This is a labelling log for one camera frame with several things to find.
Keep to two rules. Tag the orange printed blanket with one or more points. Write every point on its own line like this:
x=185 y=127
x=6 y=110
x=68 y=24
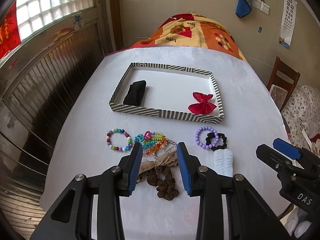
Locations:
x=207 y=33

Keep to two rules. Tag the eye chart poster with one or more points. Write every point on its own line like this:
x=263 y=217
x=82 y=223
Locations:
x=288 y=20

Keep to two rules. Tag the black folded cloth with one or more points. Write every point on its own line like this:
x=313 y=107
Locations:
x=135 y=92

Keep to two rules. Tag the light blue fluffy scrunchie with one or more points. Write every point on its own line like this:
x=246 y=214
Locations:
x=223 y=162

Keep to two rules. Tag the striped shallow cardboard tray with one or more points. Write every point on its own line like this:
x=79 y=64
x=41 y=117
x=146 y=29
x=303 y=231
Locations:
x=165 y=90

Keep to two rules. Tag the red satin bow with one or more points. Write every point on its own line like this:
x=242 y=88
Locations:
x=202 y=103

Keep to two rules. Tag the glass block window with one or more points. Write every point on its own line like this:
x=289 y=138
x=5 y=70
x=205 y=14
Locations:
x=55 y=5

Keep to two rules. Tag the person's right hand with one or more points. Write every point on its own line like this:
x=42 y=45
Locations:
x=303 y=230

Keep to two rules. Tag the black scrunchie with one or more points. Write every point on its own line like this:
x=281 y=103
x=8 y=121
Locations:
x=222 y=143

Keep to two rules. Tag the wooden chair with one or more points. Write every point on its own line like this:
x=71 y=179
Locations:
x=283 y=76

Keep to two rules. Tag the white wall switch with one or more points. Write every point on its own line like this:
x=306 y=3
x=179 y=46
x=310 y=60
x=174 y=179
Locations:
x=261 y=5

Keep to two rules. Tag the red paper window decoration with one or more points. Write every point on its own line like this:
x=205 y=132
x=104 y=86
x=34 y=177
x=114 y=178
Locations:
x=8 y=33

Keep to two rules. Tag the brown scrunchie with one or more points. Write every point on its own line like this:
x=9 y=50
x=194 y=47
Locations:
x=163 y=187

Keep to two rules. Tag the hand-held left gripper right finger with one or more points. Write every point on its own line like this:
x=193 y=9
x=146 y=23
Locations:
x=184 y=171

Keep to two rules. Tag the floral cushion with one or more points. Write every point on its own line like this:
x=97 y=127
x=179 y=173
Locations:
x=303 y=110

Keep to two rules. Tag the beige ribbon bow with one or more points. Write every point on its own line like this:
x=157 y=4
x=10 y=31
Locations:
x=160 y=161

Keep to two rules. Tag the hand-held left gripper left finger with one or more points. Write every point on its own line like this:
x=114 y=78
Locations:
x=133 y=166

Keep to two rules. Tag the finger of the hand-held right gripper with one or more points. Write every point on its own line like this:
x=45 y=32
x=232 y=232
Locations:
x=286 y=148
x=273 y=160

